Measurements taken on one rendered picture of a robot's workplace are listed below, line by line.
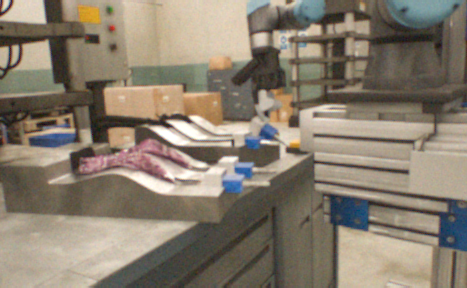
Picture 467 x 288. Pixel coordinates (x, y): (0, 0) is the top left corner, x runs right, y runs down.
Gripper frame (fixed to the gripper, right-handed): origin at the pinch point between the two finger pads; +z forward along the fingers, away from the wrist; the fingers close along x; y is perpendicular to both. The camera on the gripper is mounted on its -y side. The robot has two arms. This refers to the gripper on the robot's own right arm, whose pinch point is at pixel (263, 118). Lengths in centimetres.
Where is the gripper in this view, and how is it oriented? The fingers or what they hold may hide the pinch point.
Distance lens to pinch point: 118.7
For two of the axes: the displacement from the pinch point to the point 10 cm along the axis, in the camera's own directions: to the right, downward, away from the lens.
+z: 1.0, 10.0, -0.1
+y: 8.5, -0.9, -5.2
